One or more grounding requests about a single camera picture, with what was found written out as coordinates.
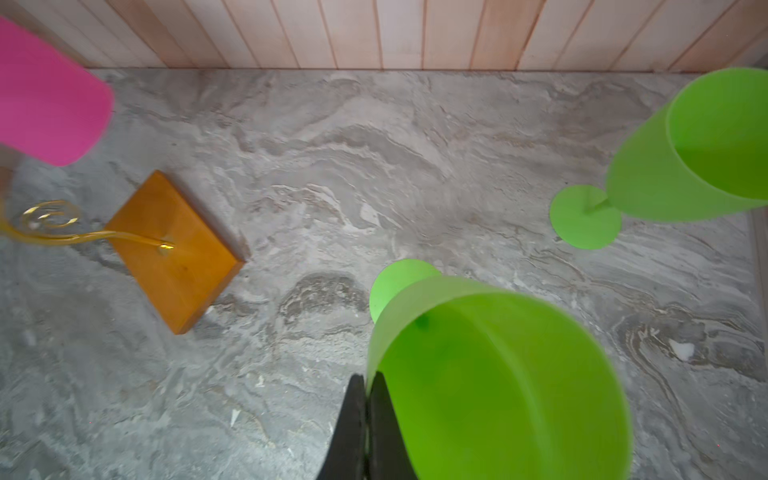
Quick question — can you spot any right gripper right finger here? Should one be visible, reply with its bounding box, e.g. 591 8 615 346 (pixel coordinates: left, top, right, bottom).
367 372 417 480

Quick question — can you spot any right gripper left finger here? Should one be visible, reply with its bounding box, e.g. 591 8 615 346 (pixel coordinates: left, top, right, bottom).
316 374 367 480

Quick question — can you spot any green wine glass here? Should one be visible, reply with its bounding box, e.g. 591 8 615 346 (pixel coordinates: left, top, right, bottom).
549 67 767 250
367 259 633 479

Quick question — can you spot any pink wine glass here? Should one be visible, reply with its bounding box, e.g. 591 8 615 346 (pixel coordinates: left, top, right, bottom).
1 18 114 166

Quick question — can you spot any gold wire wine glass rack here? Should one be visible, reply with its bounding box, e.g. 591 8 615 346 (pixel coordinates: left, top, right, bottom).
1 170 245 335

